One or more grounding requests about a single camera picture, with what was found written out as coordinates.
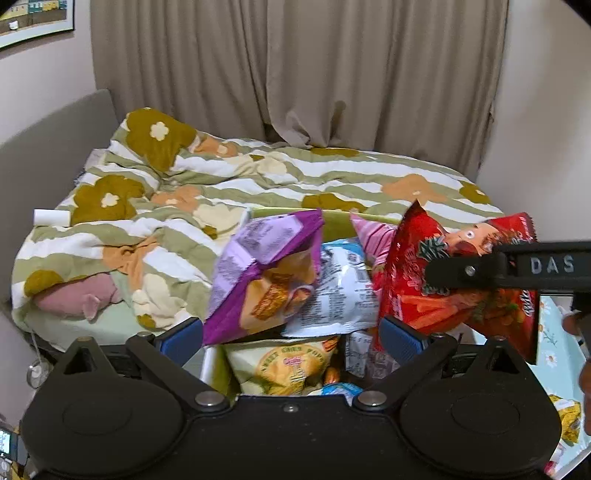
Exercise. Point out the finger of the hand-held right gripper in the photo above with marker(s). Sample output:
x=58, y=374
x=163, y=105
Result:
x=461, y=272

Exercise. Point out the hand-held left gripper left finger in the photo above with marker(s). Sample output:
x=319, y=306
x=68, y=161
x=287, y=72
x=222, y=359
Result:
x=182, y=341

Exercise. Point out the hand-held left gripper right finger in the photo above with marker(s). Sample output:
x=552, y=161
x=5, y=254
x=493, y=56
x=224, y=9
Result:
x=399, y=341

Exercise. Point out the red snack packet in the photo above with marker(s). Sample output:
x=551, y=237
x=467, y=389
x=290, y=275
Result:
x=406, y=286

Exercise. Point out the purple snack packet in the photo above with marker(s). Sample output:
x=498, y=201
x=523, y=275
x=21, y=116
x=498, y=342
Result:
x=258, y=244

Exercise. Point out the green storage box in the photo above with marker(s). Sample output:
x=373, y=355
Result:
x=337, y=226

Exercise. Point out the person's right forearm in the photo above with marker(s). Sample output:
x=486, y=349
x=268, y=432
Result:
x=586, y=401

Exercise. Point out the person's right hand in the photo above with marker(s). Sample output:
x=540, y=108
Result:
x=572, y=324

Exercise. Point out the light green bed sheet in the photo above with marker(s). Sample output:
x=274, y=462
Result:
x=115, y=323

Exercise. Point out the orange snack packet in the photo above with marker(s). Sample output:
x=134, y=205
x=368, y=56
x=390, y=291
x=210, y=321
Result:
x=331, y=374

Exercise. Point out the white and blue snack packet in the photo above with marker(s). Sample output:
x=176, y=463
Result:
x=337, y=295

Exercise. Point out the pink snack packet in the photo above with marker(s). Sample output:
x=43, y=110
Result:
x=374, y=240

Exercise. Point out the pale yellow snack packet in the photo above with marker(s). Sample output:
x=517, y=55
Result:
x=277, y=364

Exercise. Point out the pink plush pillow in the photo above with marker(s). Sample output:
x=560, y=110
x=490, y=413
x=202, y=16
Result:
x=69, y=295

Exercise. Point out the yellow patterned snack packet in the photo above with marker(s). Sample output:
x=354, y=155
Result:
x=568, y=415

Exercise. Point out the green striped floral blanket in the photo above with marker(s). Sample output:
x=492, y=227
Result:
x=323, y=175

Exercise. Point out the white roll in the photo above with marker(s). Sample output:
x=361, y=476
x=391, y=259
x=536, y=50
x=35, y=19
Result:
x=51, y=218

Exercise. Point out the small screen device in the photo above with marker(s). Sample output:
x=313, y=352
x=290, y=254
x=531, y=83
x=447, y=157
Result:
x=9, y=443

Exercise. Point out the grey bed headboard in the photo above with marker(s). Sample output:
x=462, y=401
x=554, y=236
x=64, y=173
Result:
x=46, y=134

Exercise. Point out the beige curtain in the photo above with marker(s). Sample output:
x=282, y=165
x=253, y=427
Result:
x=277, y=69

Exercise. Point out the wall poster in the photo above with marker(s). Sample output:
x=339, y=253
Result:
x=32, y=18

